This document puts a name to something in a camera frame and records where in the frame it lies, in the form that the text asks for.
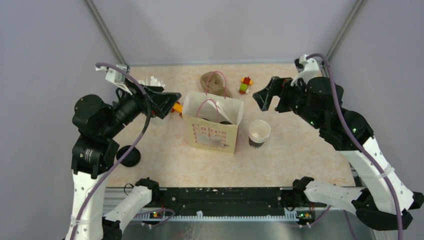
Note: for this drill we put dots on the stack of paper cups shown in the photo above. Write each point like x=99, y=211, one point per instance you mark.
x=258, y=133

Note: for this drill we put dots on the stack of black lids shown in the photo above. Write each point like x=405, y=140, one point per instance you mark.
x=132, y=159

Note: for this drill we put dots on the kraft pink paper bag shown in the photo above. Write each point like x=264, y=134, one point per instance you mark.
x=211, y=135

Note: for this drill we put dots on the brown cardboard cup carrier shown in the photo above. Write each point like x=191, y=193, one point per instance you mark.
x=214, y=82

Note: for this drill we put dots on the yellow toy brick car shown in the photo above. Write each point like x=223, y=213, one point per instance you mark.
x=177, y=108

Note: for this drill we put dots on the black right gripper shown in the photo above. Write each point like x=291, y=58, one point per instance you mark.
x=277, y=86

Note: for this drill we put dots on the red green toy brick car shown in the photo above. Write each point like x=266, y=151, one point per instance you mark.
x=245, y=83

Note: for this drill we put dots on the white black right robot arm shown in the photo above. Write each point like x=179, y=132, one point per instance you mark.
x=384, y=203

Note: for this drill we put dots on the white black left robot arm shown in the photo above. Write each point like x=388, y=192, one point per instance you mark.
x=93, y=159

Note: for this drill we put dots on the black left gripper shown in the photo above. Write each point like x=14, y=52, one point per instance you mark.
x=161, y=102

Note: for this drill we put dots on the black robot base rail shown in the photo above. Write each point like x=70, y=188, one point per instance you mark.
x=273, y=196

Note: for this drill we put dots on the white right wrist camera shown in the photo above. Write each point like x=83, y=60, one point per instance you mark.
x=307, y=70

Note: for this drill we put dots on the white straw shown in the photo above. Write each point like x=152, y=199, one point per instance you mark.
x=220, y=110

